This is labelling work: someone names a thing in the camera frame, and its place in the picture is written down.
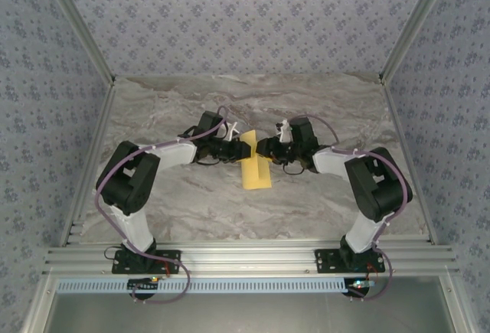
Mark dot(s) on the yellow paper sheet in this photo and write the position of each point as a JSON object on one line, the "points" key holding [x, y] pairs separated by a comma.
{"points": [[254, 176]]}

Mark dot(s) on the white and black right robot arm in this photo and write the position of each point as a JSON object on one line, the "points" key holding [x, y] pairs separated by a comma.
{"points": [[379, 187]]}

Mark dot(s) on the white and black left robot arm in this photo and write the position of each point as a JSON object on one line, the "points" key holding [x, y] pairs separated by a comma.
{"points": [[126, 180]]}

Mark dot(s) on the grey metal sheet panel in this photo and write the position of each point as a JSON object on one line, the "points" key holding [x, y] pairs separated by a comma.
{"points": [[245, 314]]}

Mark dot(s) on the small black controller board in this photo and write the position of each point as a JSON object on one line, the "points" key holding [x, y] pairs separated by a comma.
{"points": [[143, 285], [358, 285]]}

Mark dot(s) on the white left camera mount bracket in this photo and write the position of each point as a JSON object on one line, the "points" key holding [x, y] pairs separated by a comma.
{"points": [[231, 132]]}

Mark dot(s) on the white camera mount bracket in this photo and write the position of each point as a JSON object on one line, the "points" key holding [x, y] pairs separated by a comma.
{"points": [[284, 130], [231, 132]]}

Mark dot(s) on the white right camera mount bracket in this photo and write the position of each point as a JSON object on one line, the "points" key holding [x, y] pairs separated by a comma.
{"points": [[284, 130]]}

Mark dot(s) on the long aluminium base rail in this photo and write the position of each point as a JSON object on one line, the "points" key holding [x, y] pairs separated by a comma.
{"points": [[245, 256]]}

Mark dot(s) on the aluminium side rail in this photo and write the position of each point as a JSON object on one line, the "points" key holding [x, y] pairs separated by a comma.
{"points": [[400, 138], [97, 138]]}

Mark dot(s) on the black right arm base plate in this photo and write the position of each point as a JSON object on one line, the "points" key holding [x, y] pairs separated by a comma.
{"points": [[325, 260]]}

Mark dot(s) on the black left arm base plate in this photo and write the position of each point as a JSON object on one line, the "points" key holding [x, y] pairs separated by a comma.
{"points": [[172, 258]]}

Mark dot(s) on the aluminium corner post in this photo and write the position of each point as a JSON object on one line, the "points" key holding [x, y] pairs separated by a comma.
{"points": [[415, 23], [81, 23]]}

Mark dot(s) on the aluminium lower frame bar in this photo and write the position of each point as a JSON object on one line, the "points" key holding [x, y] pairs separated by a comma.
{"points": [[38, 306], [453, 306]]}

